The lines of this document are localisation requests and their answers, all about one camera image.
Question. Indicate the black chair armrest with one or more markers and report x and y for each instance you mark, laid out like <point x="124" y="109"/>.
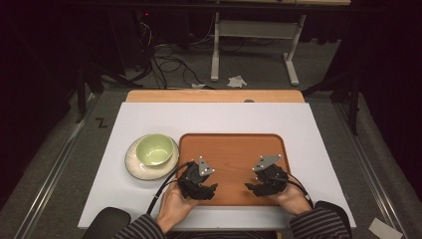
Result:
<point x="106" y="222"/>

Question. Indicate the small crumpled white paper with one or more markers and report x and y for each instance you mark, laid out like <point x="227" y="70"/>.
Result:
<point x="198" y="86"/>

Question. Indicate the white board table cover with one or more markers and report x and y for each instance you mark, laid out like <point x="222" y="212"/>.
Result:
<point x="215" y="118"/>

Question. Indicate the light green bowl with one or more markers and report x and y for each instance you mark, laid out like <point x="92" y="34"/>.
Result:
<point x="154" y="149"/>

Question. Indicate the black floor stand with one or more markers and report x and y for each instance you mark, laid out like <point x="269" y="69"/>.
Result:
<point x="354" y="99"/>
<point x="83" y="86"/>

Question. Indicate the large crumpled white paper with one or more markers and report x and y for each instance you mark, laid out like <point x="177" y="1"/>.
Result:
<point x="237" y="81"/>

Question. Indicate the person's right hand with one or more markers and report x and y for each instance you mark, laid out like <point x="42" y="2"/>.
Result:
<point x="295" y="200"/>

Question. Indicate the flat white paper sheet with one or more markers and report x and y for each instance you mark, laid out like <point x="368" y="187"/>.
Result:
<point x="384" y="229"/>

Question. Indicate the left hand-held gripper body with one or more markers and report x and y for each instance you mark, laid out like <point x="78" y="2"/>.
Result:
<point x="194" y="179"/>

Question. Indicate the metal floor rail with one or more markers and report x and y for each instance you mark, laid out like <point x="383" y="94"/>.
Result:
<point x="53" y="179"/>
<point x="368" y="149"/>

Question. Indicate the person's left hand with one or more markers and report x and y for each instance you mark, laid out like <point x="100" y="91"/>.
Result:
<point x="172" y="209"/>

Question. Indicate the person's striped shirt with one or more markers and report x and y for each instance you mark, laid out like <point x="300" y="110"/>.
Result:
<point x="219" y="235"/>

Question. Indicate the brown wooden tray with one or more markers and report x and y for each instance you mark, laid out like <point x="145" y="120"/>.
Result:
<point x="232" y="156"/>

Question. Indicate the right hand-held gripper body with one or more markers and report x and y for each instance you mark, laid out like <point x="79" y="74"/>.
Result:
<point x="273" y="181"/>

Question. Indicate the light wooden table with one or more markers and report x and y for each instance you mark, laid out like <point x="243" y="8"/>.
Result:
<point x="212" y="96"/>

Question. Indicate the white metal desk frame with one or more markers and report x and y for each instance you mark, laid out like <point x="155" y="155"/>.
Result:
<point x="255" y="29"/>

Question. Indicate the white plate with dark rim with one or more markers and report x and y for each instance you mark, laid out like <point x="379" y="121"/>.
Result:
<point x="142" y="171"/>

